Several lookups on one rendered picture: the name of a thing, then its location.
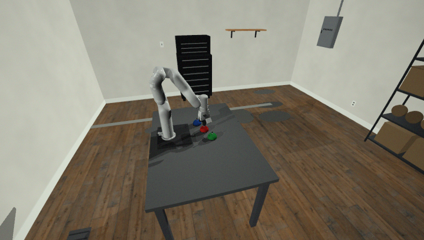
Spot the blue bell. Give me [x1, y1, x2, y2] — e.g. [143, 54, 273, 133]
[193, 119, 202, 126]

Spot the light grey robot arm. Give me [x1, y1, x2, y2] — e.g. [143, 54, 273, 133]
[149, 66, 209, 141]

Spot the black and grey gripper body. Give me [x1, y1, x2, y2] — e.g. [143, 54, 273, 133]
[198, 109, 210, 121]

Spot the red dome bell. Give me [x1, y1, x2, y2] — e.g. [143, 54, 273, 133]
[200, 126, 209, 133]

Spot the green dome bell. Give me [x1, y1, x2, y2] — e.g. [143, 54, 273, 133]
[207, 132, 217, 141]

